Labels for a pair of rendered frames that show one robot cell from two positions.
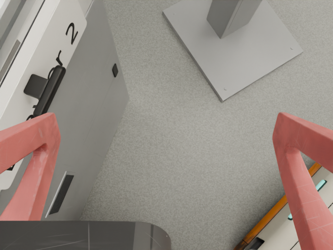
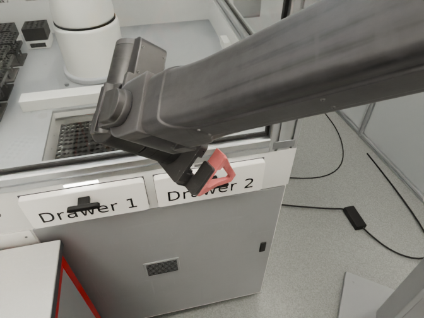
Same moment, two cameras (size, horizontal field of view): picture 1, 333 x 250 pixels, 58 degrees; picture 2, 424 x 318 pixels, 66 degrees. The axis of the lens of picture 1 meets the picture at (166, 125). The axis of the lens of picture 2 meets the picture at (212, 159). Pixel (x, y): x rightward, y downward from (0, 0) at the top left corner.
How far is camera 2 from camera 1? 0.44 m
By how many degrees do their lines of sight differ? 43
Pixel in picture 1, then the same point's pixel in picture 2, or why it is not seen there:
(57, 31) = (242, 173)
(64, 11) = (252, 170)
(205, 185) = not seen: outside the picture
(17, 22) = (230, 154)
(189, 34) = (350, 305)
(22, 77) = not seen: hidden behind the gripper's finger
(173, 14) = (352, 281)
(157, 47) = (317, 289)
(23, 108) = not seen: hidden behind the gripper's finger
